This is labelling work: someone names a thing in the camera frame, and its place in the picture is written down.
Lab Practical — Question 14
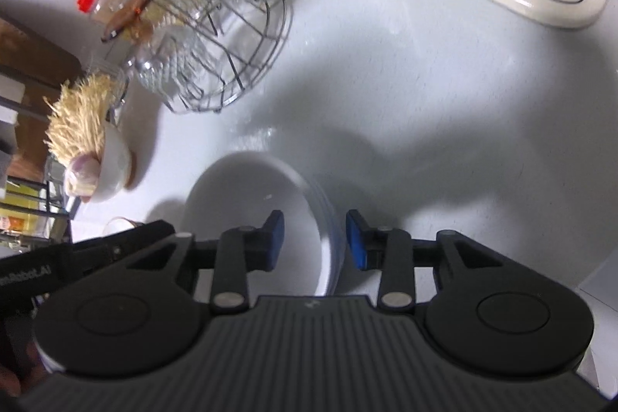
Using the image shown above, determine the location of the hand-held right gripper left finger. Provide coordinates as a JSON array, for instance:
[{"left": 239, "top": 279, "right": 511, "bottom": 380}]
[{"left": 126, "top": 209, "right": 285, "bottom": 315}]

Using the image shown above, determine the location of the purple onion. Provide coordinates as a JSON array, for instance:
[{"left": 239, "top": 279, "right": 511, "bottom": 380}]
[{"left": 63, "top": 151, "right": 102, "bottom": 200}]

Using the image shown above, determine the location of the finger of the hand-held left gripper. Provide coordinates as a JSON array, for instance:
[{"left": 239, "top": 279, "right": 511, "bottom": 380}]
[{"left": 72, "top": 220, "right": 176, "bottom": 276}]

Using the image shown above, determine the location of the white ceramic bowl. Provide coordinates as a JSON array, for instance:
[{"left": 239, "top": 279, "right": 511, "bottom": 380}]
[{"left": 89, "top": 125, "right": 136, "bottom": 204}]

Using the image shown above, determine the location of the yellow detergent jug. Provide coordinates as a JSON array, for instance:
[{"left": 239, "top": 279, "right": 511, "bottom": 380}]
[{"left": 0, "top": 195, "right": 49, "bottom": 235}]

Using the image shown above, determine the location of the set of clear glass cups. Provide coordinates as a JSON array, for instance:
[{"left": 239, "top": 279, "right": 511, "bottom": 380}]
[{"left": 128, "top": 0, "right": 283, "bottom": 104}]

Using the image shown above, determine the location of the black metal knife rack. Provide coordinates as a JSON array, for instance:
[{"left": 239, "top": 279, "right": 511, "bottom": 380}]
[{"left": 0, "top": 93, "right": 73, "bottom": 224}]

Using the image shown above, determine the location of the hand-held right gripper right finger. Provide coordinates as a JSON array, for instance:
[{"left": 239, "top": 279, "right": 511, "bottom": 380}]
[{"left": 345, "top": 208, "right": 509, "bottom": 315}]

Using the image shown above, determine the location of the light blue bowl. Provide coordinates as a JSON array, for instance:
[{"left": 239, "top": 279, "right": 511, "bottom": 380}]
[
  {"left": 181, "top": 151, "right": 324, "bottom": 297},
  {"left": 290, "top": 166, "right": 346, "bottom": 297}
]

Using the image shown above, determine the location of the wooden cutting board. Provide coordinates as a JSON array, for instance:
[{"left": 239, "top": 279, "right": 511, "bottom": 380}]
[{"left": 0, "top": 19, "right": 83, "bottom": 181}]

